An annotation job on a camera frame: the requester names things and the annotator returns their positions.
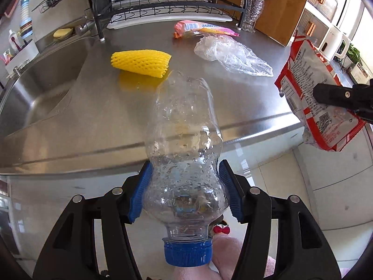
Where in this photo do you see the yellow foam fruit net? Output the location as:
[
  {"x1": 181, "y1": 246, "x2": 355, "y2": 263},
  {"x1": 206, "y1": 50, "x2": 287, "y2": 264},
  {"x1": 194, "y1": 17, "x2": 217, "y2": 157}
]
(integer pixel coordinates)
[{"x1": 111, "y1": 50, "x2": 172, "y2": 79}]

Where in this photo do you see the black two-tier dish rack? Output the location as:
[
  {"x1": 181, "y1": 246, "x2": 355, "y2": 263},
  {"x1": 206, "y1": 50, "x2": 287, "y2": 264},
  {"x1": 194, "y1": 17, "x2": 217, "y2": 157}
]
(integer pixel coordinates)
[{"x1": 84, "y1": 0, "x2": 248, "y2": 40}]

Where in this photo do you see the white storage cabinet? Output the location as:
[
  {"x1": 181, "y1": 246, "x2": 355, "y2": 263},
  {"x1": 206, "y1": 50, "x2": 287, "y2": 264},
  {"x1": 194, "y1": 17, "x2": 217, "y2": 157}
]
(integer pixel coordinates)
[{"x1": 291, "y1": 0, "x2": 350, "y2": 53}]

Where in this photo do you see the pink snack wrapper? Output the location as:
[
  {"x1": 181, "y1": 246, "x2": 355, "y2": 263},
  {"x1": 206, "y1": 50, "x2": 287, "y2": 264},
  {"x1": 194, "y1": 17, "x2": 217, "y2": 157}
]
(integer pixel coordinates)
[{"x1": 174, "y1": 20, "x2": 240, "y2": 39}]

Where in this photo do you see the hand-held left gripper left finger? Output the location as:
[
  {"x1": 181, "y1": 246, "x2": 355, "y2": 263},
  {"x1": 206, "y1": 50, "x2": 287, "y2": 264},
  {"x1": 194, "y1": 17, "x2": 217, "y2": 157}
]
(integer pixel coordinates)
[{"x1": 33, "y1": 160, "x2": 154, "y2": 280}]

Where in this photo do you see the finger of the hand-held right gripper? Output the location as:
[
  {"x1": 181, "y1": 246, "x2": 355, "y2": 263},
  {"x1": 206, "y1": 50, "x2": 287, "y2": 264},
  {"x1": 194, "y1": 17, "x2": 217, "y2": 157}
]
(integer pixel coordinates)
[{"x1": 312, "y1": 78, "x2": 373, "y2": 124}]

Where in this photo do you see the yellow sponge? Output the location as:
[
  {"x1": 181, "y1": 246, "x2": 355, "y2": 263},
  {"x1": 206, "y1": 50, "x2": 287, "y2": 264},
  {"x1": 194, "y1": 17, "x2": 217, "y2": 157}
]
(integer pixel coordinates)
[{"x1": 53, "y1": 28, "x2": 75, "y2": 39}]

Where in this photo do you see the clear plastic bag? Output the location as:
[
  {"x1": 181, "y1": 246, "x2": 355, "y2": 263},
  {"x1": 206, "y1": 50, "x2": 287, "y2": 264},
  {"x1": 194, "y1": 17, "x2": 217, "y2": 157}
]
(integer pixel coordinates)
[{"x1": 194, "y1": 34, "x2": 274, "y2": 77}]

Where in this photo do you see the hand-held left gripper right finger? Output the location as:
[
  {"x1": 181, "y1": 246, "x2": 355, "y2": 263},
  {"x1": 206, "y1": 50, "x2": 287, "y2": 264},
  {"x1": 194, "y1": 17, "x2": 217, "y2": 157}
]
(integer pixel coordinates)
[{"x1": 218, "y1": 159, "x2": 342, "y2": 280}]

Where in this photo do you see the steel faucet with hose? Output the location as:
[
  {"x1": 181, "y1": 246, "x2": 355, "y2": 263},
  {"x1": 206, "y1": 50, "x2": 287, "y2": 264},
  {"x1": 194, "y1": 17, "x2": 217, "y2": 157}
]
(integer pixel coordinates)
[{"x1": 19, "y1": 0, "x2": 37, "y2": 40}]

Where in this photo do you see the pink slipper with bow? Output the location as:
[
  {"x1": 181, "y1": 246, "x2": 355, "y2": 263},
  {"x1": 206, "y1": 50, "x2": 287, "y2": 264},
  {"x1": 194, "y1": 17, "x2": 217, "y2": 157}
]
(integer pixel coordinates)
[{"x1": 173, "y1": 235, "x2": 277, "y2": 280}]

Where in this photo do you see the small printed box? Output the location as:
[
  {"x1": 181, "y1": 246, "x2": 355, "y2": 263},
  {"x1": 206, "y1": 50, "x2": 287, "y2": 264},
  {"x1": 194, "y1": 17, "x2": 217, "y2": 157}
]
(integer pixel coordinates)
[{"x1": 351, "y1": 62, "x2": 372, "y2": 85}]

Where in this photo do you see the red snack bag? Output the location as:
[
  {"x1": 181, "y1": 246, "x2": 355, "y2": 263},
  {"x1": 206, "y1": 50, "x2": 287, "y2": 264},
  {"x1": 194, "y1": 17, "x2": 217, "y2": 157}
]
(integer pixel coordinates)
[{"x1": 274, "y1": 31, "x2": 366, "y2": 152}]

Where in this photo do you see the green potted plant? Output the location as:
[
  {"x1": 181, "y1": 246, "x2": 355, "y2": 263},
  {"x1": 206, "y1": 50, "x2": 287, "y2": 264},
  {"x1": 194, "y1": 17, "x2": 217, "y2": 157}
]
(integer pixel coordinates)
[{"x1": 345, "y1": 43, "x2": 362, "y2": 65}]

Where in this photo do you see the wooden cutting board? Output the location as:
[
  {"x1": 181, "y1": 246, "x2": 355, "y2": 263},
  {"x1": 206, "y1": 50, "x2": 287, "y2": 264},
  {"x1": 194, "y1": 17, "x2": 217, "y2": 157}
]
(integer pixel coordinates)
[{"x1": 216, "y1": 0, "x2": 314, "y2": 47}]

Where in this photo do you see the white electric kettle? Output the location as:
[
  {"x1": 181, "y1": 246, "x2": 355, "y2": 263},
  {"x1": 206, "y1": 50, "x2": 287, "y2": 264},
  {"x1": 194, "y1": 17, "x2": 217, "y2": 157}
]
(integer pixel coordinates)
[{"x1": 319, "y1": 24, "x2": 350, "y2": 62}]

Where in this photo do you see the steel sink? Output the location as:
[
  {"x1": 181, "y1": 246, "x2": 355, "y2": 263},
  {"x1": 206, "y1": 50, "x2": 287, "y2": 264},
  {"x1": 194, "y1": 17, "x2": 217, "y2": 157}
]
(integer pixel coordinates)
[{"x1": 0, "y1": 48, "x2": 88, "y2": 138}]

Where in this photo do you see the clear plastic bottle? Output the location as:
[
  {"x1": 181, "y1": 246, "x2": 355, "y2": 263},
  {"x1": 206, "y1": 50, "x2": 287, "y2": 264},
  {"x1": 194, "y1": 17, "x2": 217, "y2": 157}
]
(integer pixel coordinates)
[{"x1": 143, "y1": 70, "x2": 231, "y2": 268}]

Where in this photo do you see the crystal glass utensil holder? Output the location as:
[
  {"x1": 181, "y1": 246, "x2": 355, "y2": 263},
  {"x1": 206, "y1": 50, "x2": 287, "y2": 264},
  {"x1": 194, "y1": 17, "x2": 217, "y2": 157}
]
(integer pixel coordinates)
[{"x1": 240, "y1": 0, "x2": 266, "y2": 33}]

